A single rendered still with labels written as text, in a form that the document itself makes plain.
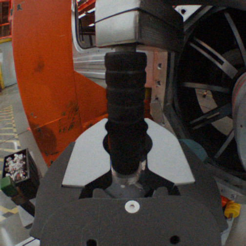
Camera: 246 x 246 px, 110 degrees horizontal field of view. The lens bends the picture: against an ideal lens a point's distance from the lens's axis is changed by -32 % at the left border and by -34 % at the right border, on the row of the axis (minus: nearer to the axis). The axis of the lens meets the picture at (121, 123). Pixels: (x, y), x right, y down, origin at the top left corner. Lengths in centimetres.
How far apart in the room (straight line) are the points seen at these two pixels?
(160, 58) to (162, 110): 13
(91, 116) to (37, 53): 28
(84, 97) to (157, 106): 23
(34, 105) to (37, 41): 16
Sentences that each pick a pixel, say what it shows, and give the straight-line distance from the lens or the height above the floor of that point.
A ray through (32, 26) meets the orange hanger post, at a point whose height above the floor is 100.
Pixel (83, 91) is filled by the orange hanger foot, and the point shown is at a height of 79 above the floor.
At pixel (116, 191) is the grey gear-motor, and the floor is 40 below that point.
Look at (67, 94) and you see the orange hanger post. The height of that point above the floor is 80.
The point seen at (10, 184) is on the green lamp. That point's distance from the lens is 38.
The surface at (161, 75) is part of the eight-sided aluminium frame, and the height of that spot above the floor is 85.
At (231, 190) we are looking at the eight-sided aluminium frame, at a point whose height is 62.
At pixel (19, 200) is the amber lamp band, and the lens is 43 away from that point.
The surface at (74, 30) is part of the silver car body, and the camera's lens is 134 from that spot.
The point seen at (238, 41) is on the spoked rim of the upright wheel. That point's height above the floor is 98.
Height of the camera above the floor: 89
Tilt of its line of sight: 30 degrees down
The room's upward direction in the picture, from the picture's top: 1 degrees counter-clockwise
